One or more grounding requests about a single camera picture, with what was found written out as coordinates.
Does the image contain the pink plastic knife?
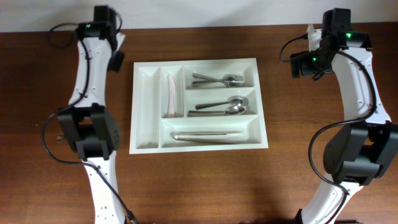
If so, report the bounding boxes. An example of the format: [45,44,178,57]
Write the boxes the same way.
[167,75,177,118]

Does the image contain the steel fork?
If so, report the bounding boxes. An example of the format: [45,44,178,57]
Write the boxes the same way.
[192,72,246,88]
[191,74,245,88]

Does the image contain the steel tablespoon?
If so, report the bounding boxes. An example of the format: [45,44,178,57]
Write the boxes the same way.
[188,106,246,117]
[195,96,249,110]

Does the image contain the steel tongs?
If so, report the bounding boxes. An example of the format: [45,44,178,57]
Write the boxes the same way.
[170,131,241,144]

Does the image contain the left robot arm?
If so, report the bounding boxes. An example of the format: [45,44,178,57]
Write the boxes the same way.
[58,5,126,223]

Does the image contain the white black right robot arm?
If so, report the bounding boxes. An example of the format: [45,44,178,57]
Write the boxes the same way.
[287,8,397,223]

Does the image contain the white cutlery tray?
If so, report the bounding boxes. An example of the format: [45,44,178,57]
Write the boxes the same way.
[129,58,269,154]

